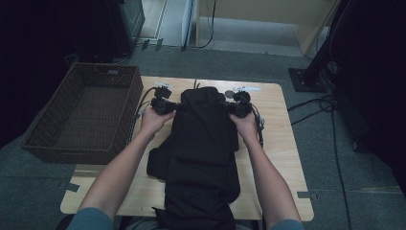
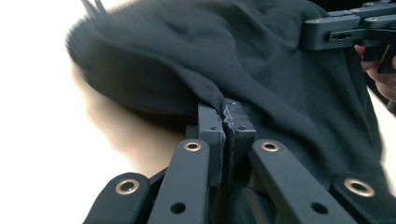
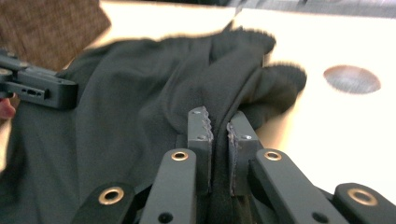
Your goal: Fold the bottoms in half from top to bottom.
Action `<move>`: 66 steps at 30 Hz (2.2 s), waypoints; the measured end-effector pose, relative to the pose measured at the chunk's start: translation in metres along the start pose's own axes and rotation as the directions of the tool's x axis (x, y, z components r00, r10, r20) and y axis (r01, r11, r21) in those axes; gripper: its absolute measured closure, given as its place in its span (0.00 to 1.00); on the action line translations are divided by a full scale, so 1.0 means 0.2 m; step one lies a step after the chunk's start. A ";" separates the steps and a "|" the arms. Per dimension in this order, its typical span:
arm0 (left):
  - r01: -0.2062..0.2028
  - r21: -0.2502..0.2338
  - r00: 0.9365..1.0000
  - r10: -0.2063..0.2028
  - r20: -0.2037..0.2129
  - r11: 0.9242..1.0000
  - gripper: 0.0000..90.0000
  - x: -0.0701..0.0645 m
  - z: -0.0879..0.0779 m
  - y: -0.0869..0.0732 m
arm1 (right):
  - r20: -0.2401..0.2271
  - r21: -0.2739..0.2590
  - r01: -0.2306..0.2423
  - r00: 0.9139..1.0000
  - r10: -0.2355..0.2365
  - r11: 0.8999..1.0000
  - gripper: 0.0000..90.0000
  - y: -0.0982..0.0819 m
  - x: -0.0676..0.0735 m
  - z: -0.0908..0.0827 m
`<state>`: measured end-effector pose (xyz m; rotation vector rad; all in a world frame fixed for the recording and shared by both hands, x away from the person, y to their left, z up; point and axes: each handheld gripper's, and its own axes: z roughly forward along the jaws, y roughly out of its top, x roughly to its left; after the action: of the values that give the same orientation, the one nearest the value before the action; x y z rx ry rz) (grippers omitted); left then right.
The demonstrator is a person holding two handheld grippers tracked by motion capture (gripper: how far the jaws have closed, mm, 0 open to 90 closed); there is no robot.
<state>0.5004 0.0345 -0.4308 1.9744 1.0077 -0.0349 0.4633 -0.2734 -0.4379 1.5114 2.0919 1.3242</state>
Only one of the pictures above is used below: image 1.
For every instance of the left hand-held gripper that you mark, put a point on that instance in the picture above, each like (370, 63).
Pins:
(161, 105)

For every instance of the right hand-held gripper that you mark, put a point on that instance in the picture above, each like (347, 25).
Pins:
(241, 108)

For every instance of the black pants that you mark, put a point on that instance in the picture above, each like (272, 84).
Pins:
(201, 143)

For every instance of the brown wicker basket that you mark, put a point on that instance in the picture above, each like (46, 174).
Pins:
(89, 118)

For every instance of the person's left hand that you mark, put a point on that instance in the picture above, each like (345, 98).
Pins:
(153, 123)

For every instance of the person's right hand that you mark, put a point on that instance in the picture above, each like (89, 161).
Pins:
(247, 127)

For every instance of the black metal stand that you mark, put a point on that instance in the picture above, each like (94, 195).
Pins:
(308, 80)

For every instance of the black cabinet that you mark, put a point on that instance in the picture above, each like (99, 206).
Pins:
(126, 25)

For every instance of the white board panel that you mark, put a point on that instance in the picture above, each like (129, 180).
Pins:
(188, 22)

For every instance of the light wooden furniture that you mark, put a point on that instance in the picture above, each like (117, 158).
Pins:
(265, 11)

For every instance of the dark tape mark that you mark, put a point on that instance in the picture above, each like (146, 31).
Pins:
(303, 195)
(72, 187)

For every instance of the person's blue-grey shirt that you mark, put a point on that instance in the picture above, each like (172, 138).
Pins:
(91, 220)

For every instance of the dark curtain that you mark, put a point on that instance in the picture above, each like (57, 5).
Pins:
(38, 48)
(376, 80)

